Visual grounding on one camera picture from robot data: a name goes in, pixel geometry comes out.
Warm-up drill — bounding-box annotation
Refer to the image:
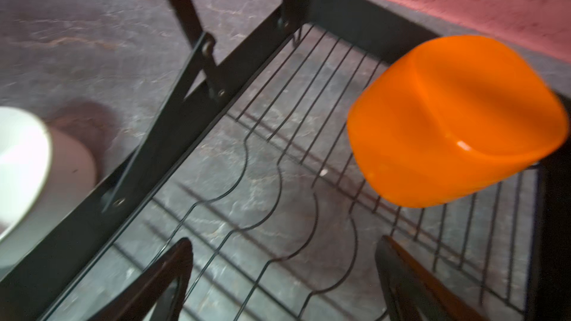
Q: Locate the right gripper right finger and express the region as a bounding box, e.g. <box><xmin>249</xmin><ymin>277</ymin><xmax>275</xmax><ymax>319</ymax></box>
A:
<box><xmin>375</xmin><ymin>236</ymin><xmax>486</xmax><ymax>320</ymax></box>

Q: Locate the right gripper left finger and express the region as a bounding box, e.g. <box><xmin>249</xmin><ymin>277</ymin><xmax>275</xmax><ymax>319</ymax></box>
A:
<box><xmin>91</xmin><ymin>238</ymin><xmax>193</xmax><ymax>320</ymax></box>

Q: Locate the white pink bowl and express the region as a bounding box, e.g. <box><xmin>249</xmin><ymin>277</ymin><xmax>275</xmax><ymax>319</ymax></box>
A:
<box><xmin>1</xmin><ymin>106</ymin><xmax>97</xmax><ymax>269</ymax></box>

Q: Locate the orange plastic bowl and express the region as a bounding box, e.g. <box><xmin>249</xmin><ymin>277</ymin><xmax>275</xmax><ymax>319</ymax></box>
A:
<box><xmin>347</xmin><ymin>35</ymin><xmax>570</xmax><ymax>208</ymax></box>

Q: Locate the black wire dish rack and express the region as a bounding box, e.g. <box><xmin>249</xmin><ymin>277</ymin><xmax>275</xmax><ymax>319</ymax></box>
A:
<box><xmin>1</xmin><ymin>0</ymin><xmax>570</xmax><ymax>320</ymax></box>

